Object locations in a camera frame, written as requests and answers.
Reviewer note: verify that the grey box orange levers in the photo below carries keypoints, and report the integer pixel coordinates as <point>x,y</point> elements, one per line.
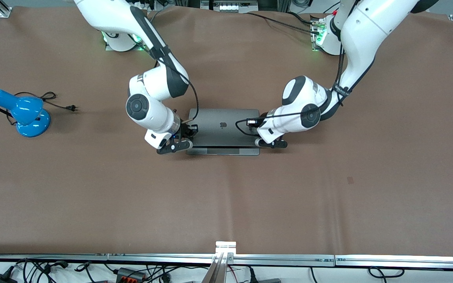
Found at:
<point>130,274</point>

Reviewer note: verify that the grey aluminium laptop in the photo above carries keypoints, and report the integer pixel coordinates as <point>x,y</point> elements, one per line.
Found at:
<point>214,133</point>

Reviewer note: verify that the dark grey box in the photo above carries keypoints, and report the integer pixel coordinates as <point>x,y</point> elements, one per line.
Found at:
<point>269,281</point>

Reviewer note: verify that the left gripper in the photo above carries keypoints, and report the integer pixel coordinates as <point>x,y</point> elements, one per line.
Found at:
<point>255,122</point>

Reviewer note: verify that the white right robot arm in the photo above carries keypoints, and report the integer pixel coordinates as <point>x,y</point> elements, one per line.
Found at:
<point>151,82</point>

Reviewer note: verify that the aluminium table edge rail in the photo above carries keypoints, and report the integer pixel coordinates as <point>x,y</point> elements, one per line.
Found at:
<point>53,257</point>
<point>163,258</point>
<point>407,261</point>
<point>289,259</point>

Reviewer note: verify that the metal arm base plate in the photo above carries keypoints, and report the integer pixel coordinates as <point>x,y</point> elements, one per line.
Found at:
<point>107,48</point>
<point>313,39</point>

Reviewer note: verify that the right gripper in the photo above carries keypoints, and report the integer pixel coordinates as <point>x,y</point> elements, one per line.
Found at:
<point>187,131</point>

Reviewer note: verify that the white power strip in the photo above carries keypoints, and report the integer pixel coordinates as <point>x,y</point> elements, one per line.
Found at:
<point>148,4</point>

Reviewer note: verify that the brown table cover sheet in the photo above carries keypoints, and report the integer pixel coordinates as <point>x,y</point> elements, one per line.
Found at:
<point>132,196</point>

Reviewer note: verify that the aluminium profile post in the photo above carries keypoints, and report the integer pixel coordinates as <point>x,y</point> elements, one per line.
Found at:
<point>218,271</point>

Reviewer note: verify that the black power adapter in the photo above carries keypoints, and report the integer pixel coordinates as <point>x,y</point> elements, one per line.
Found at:
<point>0,279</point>

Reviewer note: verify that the metal control box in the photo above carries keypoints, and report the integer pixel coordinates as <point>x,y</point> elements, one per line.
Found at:
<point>226,7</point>

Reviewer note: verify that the shiny metal bracket plate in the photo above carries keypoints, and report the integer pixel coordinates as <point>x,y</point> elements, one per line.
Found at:
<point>225,247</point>

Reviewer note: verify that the blue desk lamp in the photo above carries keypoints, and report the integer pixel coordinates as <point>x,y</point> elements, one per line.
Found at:
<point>34,118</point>

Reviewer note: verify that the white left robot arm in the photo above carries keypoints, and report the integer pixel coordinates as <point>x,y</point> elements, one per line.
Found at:
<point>364,31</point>

